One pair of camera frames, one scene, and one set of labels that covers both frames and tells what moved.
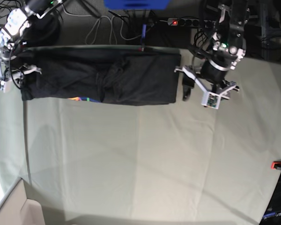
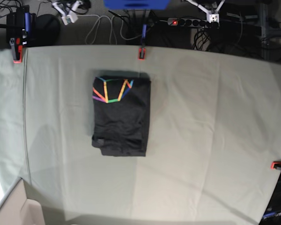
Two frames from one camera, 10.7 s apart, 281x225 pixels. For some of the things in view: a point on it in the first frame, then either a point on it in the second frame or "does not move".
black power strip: x=202 y=23 does not move
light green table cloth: x=85 y=162 does not move
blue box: x=136 y=4 does not move
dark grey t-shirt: x=127 y=76 → x=121 y=114
